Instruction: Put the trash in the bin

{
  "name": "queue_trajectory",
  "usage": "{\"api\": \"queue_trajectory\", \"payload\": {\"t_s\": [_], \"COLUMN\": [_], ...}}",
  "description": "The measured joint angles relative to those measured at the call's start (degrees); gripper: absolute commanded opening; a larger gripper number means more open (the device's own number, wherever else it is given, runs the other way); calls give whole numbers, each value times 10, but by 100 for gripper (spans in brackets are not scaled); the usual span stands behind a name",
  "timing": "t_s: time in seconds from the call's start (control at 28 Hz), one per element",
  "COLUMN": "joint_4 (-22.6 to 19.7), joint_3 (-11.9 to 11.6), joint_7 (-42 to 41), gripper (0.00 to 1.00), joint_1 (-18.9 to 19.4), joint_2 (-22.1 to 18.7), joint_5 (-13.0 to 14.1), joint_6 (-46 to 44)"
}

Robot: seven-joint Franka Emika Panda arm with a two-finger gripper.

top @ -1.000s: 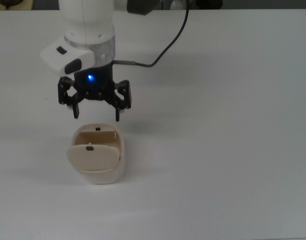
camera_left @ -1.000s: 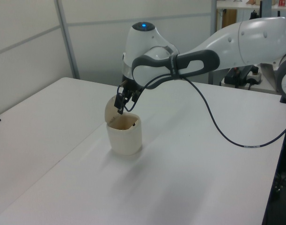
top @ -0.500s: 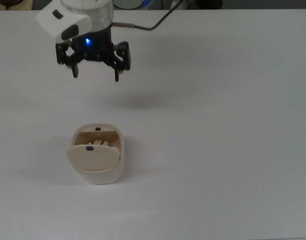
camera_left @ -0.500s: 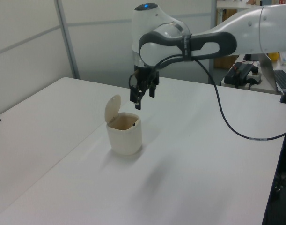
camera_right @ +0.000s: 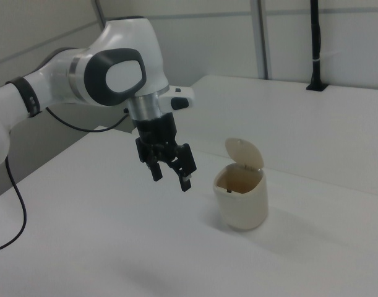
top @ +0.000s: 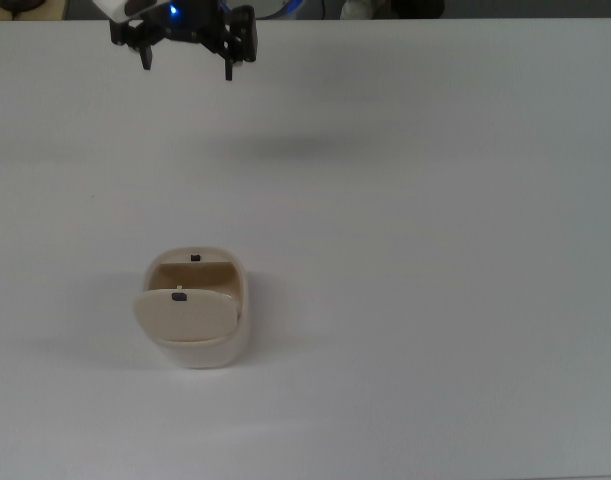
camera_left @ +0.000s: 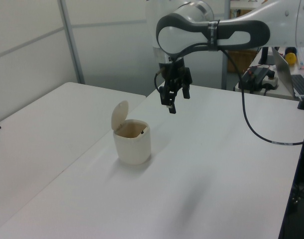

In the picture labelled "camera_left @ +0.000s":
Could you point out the yellow round object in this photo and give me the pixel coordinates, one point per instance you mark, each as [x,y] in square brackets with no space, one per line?
[290,59]

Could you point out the grey partition post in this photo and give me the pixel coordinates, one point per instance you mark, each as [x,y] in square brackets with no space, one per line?
[71,42]
[224,79]

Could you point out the black monitor stand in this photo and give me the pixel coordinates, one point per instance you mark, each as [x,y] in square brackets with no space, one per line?
[263,56]

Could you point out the small white lidded bin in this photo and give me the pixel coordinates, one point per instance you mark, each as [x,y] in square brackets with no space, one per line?
[133,152]

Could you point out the brown cardboard box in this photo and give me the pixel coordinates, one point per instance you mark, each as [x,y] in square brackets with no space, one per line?
[246,61]

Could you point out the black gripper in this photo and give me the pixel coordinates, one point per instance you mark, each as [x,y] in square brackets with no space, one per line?
[177,74]

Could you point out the silver laptop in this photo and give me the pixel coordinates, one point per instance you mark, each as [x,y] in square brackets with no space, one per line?
[282,68]

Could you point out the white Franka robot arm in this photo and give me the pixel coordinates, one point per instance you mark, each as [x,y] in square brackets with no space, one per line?
[278,22]

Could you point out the emergency stop button box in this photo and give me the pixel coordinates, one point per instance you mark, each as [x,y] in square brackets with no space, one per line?
[271,81]

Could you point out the black power supply box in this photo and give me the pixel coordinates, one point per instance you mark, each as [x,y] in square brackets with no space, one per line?
[253,76]

